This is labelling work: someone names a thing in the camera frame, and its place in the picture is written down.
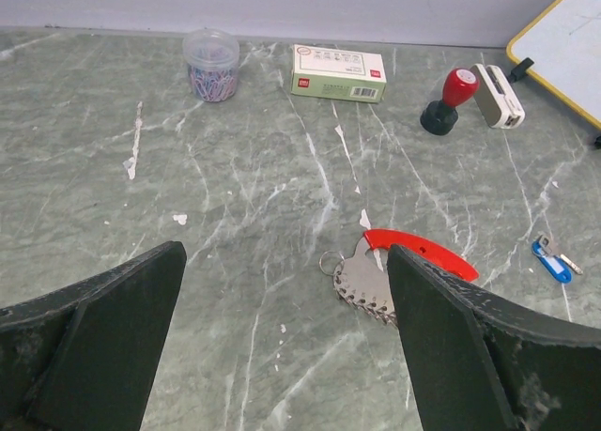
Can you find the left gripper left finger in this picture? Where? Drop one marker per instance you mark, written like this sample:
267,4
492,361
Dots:
85,356

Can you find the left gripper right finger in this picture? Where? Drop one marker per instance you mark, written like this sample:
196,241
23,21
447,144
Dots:
477,361

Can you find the blue key cap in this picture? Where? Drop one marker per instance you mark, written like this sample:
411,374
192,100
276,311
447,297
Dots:
553,264

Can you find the red black stamp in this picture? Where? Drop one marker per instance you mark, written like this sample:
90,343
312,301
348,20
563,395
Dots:
440,116

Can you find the white black small device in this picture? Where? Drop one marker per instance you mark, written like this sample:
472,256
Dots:
496,99

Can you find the clear plastic cup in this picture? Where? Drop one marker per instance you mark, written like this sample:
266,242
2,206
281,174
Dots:
212,58

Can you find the white red cardboard box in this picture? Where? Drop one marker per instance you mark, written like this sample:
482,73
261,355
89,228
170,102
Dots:
335,74

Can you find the small whiteboard wooden frame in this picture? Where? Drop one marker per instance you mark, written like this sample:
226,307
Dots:
560,50

